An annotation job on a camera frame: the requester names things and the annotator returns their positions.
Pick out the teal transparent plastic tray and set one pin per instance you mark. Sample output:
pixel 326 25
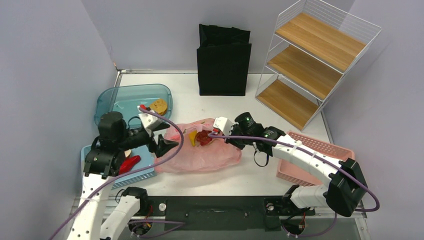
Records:
pixel 126 99

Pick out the blue perforated plastic basket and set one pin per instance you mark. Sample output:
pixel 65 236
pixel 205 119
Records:
pixel 147 159

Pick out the yellow banana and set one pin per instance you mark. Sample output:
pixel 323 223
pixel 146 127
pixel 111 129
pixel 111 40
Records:
pixel 192 137

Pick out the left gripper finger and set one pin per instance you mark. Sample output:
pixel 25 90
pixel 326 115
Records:
pixel 163 146
pixel 161 126

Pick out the pink perforated plastic basket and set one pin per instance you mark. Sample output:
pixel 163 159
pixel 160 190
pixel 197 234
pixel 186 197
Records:
pixel 294 174

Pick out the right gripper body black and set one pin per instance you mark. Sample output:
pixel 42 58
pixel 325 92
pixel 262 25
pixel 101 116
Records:
pixel 239 143

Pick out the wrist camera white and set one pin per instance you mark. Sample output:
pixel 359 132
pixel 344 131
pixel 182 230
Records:
pixel 149 122
pixel 222 125

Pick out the black fabric grocery bag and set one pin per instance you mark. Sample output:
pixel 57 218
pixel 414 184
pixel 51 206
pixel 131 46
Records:
pixel 223 59

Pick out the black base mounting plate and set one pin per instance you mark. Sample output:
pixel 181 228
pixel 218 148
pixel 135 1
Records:
pixel 224 213

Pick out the red grape bunch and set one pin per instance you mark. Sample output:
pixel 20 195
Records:
pixel 202 138

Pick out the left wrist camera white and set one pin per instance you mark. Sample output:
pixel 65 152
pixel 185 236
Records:
pixel 149 122

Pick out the brown bread slice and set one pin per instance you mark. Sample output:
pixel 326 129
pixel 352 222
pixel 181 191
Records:
pixel 160 106

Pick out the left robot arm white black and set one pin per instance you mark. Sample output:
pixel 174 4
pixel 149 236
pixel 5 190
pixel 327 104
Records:
pixel 102 168

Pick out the red chili pepper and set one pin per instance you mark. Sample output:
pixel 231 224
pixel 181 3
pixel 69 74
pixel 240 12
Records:
pixel 128 164

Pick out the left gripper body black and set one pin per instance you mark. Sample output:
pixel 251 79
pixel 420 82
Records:
pixel 137 138

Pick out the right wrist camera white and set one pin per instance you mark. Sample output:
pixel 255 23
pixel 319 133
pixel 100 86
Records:
pixel 222 125

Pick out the white wire wooden shelf rack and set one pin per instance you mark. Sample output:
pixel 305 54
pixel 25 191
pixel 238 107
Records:
pixel 313 48

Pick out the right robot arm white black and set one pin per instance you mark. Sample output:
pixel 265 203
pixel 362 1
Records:
pixel 342 184

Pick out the pink plastic grocery bag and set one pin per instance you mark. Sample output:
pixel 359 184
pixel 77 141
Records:
pixel 212 157

